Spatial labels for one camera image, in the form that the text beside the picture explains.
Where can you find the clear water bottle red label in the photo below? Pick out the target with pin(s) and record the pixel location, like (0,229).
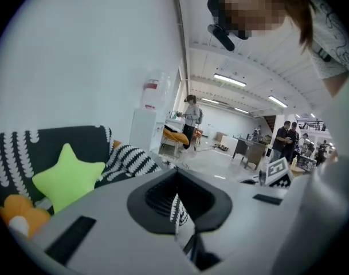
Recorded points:
(155,90)

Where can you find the orange chair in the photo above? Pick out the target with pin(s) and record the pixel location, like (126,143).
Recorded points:
(175,137)

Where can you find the white table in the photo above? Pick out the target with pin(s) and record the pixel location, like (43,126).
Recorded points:
(174,123)

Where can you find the cardboard box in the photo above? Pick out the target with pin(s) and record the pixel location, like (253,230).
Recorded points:
(220,137)

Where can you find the brown desk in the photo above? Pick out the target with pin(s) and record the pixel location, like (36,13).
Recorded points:
(250,150)

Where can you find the black white striped pillow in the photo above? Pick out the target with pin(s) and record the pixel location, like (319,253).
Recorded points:
(131,160)

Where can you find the white water dispenser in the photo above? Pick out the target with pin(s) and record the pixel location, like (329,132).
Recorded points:
(142,130)

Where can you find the grey wall pipe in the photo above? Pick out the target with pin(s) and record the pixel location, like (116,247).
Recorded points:
(181,39)

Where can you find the person's white printed shirt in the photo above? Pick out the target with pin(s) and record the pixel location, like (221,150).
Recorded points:
(331,33)

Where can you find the black sofa with white pattern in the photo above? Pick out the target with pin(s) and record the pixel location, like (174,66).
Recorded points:
(16,153)

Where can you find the long ceiling light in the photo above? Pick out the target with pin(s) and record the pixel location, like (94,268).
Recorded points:
(242,110)
(210,100)
(229,80)
(277,101)

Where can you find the black head camera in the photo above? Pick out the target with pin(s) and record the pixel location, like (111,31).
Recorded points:
(220,36)

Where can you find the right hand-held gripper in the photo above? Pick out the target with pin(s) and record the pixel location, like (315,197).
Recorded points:
(278,172)

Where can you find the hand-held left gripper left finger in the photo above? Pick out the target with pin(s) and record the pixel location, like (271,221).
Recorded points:
(111,239)

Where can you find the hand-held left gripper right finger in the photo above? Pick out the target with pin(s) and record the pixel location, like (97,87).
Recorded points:
(248,228)

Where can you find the orange flower pillow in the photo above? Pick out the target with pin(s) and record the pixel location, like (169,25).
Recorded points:
(22,211)

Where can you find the person's head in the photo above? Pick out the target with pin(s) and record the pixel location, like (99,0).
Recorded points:
(248,7)

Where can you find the plain white pillow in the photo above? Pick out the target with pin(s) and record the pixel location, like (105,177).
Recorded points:
(320,216)

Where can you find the green star pillow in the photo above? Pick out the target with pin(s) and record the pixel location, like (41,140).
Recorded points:
(66,176)

